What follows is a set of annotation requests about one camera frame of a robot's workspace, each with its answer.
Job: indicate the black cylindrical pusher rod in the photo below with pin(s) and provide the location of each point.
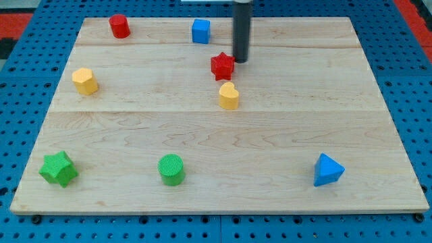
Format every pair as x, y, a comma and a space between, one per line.
241, 20

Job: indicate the wooden board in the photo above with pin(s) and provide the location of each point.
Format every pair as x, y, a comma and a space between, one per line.
306, 89

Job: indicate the green cylinder block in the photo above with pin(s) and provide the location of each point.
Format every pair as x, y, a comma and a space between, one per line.
171, 170

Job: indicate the yellow heart block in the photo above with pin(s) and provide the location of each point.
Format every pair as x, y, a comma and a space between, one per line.
228, 96

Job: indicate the yellow hexagon block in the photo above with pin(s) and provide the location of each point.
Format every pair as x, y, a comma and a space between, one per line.
85, 81

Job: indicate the red star block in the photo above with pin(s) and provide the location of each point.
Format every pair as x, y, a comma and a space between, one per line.
222, 66

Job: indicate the red cylinder block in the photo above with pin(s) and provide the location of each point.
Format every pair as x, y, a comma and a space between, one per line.
119, 26

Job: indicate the blue triangle block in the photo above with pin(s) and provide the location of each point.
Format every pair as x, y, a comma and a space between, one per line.
327, 170

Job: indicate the green star block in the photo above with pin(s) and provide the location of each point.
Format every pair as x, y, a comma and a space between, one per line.
58, 169

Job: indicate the blue cube block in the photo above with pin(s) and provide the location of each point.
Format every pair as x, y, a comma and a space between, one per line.
201, 31

